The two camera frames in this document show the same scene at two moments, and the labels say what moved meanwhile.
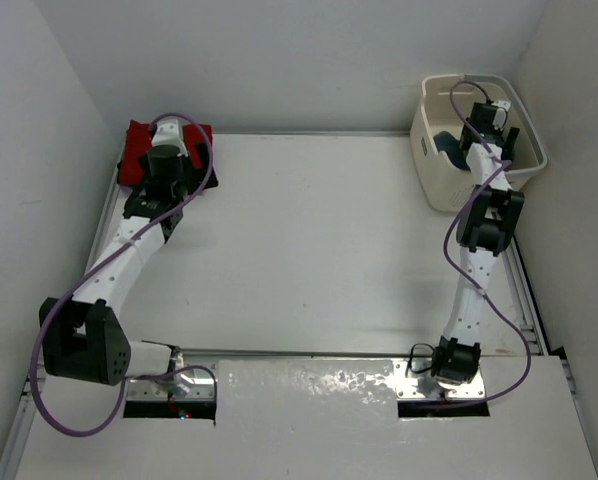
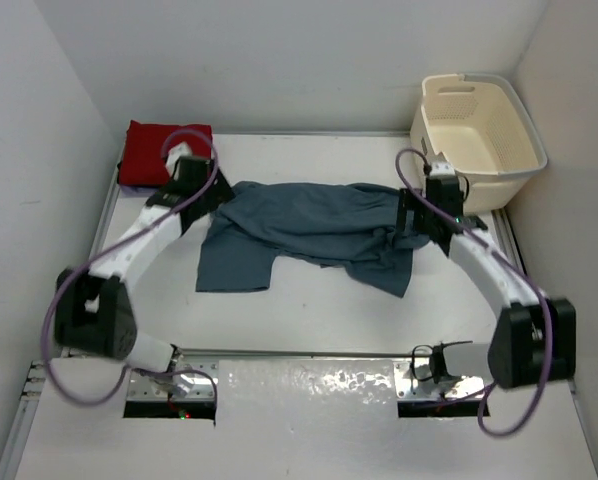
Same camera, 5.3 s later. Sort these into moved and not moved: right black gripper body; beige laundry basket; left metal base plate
Moved: right black gripper body
Not moved: left metal base plate; beige laundry basket
